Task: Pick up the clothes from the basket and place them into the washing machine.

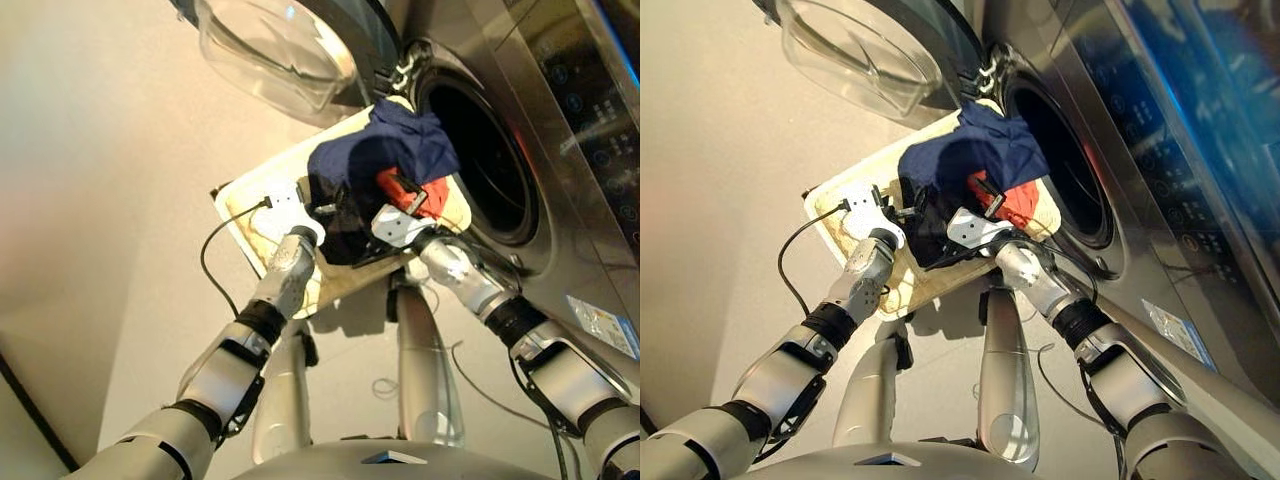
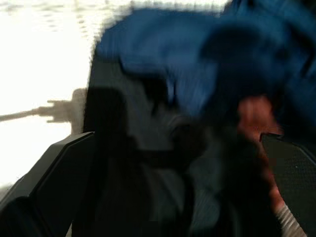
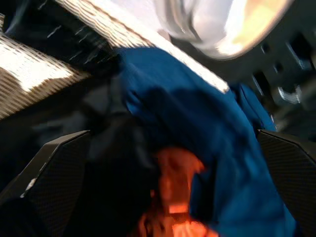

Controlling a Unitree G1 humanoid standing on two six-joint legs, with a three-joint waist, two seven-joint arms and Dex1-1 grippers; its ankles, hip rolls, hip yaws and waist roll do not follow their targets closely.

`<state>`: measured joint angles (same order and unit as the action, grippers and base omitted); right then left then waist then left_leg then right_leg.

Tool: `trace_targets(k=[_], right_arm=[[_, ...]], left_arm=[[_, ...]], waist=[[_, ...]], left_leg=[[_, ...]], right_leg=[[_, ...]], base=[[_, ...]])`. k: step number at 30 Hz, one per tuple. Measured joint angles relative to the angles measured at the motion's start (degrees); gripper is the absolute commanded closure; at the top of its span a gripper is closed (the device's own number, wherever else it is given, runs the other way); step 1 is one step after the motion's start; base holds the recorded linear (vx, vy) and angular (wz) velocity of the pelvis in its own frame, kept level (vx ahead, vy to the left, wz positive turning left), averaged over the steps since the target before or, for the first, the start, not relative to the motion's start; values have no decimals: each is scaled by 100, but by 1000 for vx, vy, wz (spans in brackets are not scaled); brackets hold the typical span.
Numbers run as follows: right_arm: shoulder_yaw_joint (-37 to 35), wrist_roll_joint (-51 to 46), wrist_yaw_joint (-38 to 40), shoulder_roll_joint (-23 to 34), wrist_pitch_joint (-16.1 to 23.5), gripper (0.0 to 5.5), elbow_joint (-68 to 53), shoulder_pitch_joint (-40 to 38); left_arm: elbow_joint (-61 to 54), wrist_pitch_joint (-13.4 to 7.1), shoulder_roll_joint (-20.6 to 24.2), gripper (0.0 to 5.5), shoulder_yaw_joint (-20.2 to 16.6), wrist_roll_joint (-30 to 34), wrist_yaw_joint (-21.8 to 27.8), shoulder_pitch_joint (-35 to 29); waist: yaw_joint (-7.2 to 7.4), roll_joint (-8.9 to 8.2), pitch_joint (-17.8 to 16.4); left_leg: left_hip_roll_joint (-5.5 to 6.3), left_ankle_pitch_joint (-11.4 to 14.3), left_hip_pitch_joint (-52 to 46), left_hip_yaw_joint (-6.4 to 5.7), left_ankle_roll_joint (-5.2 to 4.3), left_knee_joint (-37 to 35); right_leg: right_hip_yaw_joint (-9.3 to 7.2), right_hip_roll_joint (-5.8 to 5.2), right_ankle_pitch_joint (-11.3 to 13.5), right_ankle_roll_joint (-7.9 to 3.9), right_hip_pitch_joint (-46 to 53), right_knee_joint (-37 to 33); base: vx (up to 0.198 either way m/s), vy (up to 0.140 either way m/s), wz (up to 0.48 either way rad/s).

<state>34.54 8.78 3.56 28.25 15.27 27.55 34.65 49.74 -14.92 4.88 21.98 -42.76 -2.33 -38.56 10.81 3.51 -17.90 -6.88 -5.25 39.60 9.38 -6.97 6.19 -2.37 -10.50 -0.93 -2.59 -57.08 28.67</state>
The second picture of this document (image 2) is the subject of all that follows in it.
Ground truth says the black garment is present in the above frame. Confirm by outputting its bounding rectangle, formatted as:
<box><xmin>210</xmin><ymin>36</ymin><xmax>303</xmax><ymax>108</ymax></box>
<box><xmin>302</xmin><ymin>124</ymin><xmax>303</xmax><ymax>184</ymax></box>
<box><xmin>83</xmin><ymin>59</ymin><xmax>247</xmax><ymax>237</ymax></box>

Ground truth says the coral red garment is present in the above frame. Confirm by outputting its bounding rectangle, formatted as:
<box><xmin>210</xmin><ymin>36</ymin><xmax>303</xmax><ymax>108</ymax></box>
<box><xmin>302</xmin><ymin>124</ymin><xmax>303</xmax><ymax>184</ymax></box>
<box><xmin>237</xmin><ymin>95</ymin><xmax>292</xmax><ymax>215</ymax></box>

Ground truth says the pale woven laundry basket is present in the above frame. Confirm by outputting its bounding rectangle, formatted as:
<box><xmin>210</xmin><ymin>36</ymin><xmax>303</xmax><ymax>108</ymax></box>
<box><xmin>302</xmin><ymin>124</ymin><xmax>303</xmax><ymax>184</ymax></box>
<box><xmin>0</xmin><ymin>0</ymin><xmax>304</xmax><ymax>237</ymax></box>

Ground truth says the navy blue garment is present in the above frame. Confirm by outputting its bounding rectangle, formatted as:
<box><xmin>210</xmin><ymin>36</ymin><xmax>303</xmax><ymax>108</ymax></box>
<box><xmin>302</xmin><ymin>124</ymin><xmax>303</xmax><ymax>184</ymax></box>
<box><xmin>95</xmin><ymin>0</ymin><xmax>316</xmax><ymax>119</ymax></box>

